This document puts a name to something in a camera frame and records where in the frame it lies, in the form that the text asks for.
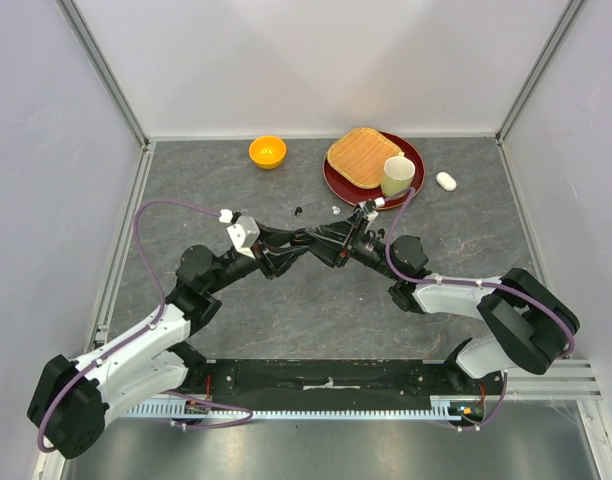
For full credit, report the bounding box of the pale green cup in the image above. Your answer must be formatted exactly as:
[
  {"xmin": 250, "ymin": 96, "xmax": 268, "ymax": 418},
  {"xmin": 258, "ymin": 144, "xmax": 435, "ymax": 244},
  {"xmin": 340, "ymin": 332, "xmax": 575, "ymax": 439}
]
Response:
[{"xmin": 380, "ymin": 156, "xmax": 416, "ymax": 197}]

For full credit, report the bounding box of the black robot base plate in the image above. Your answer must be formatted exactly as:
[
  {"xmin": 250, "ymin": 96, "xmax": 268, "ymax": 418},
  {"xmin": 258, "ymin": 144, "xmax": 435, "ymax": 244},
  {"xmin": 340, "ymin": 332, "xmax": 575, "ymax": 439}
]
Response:
[{"xmin": 177, "ymin": 359, "xmax": 502, "ymax": 412}]

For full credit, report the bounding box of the light blue cable duct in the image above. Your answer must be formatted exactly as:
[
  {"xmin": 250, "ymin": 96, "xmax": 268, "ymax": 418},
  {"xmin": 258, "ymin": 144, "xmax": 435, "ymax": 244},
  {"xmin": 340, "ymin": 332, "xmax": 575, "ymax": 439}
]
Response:
[{"xmin": 123, "ymin": 396, "xmax": 461, "ymax": 421}]

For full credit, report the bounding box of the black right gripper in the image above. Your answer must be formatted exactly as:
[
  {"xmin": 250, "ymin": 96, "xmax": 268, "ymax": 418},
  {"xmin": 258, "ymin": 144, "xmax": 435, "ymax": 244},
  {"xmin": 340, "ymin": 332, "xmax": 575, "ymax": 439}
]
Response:
[{"xmin": 300, "ymin": 208, "xmax": 401, "ymax": 281}]

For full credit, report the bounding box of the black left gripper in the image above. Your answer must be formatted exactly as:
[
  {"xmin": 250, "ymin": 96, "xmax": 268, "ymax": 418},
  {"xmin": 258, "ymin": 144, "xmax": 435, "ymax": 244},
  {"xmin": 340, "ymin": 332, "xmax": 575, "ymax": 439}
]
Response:
[{"xmin": 206, "ymin": 220, "xmax": 310, "ymax": 294}]

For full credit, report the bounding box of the white earbud charging case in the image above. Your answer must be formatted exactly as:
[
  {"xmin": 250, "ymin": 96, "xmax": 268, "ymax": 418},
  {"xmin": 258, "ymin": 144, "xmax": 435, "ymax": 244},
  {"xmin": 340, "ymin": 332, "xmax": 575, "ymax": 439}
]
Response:
[{"xmin": 435, "ymin": 171, "xmax": 458, "ymax": 192}]

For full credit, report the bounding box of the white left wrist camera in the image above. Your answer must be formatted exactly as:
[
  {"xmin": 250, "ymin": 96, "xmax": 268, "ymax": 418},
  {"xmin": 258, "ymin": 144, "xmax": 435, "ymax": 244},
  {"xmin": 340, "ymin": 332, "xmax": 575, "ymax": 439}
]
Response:
[{"xmin": 227, "ymin": 216, "xmax": 260, "ymax": 259}]

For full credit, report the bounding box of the orange plastic bowl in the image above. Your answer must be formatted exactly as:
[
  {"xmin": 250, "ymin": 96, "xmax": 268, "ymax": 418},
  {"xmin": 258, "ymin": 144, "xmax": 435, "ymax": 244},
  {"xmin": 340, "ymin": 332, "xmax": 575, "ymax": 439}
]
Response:
[{"xmin": 248, "ymin": 136, "xmax": 287, "ymax": 170}]

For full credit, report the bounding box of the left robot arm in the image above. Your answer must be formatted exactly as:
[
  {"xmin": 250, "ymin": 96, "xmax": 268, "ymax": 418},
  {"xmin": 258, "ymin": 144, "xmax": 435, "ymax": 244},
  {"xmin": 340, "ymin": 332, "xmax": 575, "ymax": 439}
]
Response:
[{"xmin": 27, "ymin": 223, "xmax": 313, "ymax": 459}]

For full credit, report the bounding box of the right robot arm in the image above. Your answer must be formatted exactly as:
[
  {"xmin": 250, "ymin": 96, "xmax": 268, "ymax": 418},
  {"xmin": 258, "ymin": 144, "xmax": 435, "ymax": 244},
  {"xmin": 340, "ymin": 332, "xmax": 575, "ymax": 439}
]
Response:
[{"xmin": 306, "ymin": 202, "xmax": 580, "ymax": 394}]

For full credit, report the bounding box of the black earbud charging case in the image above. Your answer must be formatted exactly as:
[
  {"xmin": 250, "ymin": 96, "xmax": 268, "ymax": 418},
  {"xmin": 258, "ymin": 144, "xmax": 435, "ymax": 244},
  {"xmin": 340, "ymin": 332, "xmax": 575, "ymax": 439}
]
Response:
[{"xmin": 289, "ymin": 227, "xmax": 326, "ymax": 248}]

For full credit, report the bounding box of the dark red round tray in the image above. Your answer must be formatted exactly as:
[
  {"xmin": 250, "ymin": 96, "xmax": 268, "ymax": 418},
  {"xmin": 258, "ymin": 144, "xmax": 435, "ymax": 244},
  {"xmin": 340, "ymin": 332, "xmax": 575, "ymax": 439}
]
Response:
[{"xmin": 323, "ymin": 131, "xmax": 426, "ymax": 205}]

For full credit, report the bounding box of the woven bamboo tray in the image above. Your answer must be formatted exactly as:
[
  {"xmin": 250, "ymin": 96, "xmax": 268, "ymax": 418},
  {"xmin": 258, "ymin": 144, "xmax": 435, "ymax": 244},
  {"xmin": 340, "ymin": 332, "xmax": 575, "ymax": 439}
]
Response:
[{"xmin": 326, "ymin": 127, "xmax": 404, "ymax": 189}]

